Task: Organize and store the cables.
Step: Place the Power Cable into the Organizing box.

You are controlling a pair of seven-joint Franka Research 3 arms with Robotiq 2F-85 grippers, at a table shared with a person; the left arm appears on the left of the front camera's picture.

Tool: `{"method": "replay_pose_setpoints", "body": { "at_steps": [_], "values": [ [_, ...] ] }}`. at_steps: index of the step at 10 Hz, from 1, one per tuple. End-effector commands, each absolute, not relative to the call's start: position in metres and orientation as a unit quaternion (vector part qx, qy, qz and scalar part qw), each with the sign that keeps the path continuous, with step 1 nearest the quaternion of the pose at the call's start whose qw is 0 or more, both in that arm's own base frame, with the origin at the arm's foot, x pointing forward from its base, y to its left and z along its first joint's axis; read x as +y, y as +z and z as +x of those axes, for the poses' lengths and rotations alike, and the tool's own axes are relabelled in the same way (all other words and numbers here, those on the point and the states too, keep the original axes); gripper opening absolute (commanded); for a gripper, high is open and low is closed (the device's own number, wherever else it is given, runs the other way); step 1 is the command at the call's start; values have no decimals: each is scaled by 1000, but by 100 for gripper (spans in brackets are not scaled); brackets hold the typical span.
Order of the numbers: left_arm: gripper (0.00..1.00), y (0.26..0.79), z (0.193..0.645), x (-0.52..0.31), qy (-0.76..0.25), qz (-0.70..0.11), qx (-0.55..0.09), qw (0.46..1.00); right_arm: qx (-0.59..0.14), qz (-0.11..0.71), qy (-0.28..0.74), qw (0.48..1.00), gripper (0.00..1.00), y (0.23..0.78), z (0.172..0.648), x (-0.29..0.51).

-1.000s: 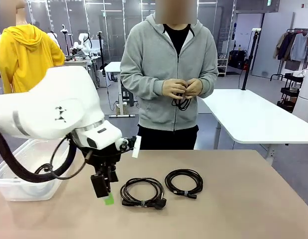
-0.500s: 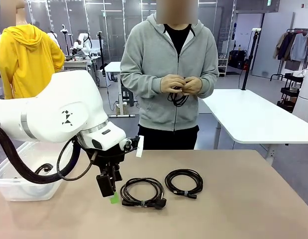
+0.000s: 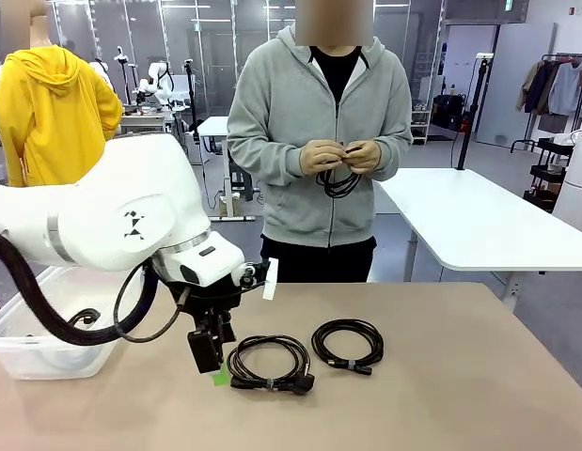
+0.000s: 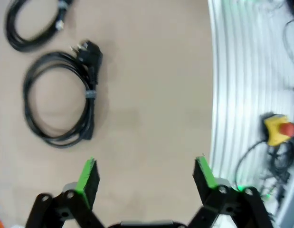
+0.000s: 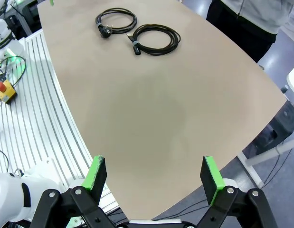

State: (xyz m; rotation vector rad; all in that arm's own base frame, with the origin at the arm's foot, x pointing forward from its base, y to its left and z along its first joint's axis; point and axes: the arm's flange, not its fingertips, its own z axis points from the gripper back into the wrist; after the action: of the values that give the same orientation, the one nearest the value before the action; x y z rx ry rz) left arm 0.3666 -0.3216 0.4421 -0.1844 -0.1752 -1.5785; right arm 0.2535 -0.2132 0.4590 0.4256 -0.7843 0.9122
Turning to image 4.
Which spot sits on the aluminium slatted table frame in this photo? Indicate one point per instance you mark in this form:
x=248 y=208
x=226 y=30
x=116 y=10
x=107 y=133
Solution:
x=232 y=95

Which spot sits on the yellow emergency stop red button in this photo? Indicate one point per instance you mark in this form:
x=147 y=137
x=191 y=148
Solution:
x=276 y=133

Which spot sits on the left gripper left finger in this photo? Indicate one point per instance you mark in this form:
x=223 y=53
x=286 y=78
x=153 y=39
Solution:
x=86 y=180

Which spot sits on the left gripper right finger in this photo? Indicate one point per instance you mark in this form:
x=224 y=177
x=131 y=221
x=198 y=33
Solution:
x=205 y=180

